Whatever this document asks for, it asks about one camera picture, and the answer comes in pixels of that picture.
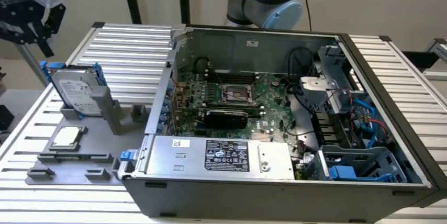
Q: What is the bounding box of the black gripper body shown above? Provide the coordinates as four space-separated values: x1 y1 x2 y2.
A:
0 0 48 44

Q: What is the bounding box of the hard disk with blue carrier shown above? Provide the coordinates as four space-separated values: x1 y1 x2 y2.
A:
40 61 110 120

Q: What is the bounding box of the blue wire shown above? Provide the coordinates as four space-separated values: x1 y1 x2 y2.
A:
351 97 390 154

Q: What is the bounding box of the empty blue disk carrier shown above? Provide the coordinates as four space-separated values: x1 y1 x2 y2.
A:
327 165 359 182

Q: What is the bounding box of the silver CPU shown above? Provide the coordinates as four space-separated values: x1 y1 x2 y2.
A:
51 126 88 149

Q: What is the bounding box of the grey fixture tray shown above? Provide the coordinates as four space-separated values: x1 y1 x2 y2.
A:
26 85 155 187

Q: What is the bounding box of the blue case latch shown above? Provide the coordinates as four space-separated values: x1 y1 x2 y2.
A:
120 149 136 162

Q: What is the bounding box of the CPU socket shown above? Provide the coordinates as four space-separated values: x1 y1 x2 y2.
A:
217 83 258 106

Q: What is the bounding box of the black graphics card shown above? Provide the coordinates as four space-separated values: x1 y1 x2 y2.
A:
198 108 262 130

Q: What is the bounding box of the grey power supply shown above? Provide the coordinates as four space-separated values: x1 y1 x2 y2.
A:
144 135 297 181

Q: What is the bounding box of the green motherboard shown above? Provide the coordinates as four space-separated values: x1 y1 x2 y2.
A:
171 72 305 141

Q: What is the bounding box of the silver chipset heatsink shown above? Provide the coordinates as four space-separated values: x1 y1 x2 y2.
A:
250 132 274 141

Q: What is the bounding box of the metal optical drive cage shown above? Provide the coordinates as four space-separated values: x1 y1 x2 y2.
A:
299 45 367 115

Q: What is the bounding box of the open black PC case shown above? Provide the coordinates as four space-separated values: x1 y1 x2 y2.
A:
116 24 442 221

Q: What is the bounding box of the neighbouring aluminium table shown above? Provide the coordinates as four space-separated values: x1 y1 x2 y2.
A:
421 38 447 81

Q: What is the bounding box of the aluminium frame post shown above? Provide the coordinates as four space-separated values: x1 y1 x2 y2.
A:
14 42 50 86

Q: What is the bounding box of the twisted red black wire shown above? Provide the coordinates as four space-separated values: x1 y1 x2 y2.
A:
326 89 354 111

